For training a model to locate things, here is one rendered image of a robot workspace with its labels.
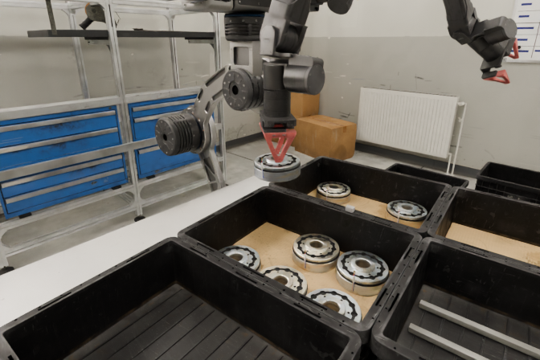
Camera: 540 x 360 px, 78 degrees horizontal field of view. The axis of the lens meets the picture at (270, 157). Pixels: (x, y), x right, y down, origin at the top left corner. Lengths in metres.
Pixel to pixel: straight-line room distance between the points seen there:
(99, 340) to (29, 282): 0.47
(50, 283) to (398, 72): 3.54
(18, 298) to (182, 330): 0.53
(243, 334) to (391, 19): 3.63
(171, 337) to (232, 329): 0.10
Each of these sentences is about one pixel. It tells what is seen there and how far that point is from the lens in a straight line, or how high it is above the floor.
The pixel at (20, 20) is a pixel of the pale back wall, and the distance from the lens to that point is 3.18.
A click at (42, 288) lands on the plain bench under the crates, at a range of 1.07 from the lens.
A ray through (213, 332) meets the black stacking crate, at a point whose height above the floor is 0.83.
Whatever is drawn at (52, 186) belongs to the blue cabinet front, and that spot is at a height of 0.44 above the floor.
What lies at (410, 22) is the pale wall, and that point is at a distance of 3.88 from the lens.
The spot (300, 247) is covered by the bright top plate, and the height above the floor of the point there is 0.86.
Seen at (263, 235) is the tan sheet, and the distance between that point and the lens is 0.86.
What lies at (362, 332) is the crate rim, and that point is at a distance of 0.51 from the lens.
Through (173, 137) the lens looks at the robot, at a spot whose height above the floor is 0.90.
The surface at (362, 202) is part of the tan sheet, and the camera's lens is 1.05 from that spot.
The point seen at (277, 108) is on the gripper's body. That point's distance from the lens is 0.68.
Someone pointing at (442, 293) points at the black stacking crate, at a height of 0.83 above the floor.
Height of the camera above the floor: 1.29
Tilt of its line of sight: 20 degrees down
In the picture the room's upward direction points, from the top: straight up
